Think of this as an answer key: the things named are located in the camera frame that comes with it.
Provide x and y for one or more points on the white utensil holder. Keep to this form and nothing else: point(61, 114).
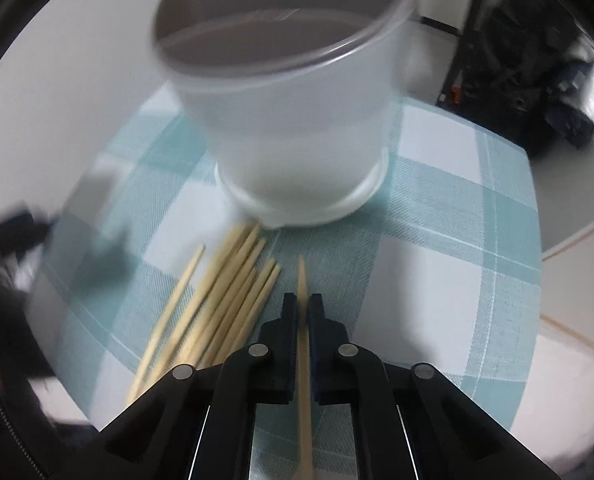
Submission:
point(294, 98)

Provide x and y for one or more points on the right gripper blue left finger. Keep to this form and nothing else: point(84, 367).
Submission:
point(197, 424)

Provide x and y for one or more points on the wooden chopstick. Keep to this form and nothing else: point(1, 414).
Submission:
point(227, 285)
point(256, 307)
point(213, 275)
point(161, 325)
point(167, 349)
point(236, 315)
point(303, 376)

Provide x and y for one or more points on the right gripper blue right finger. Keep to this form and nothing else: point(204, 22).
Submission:
point(410, 422)

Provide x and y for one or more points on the teal plaid placemat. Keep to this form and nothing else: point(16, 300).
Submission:
point(442, 264)

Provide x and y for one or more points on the silver folded umbrella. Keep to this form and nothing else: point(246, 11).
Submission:
point(571, 110)

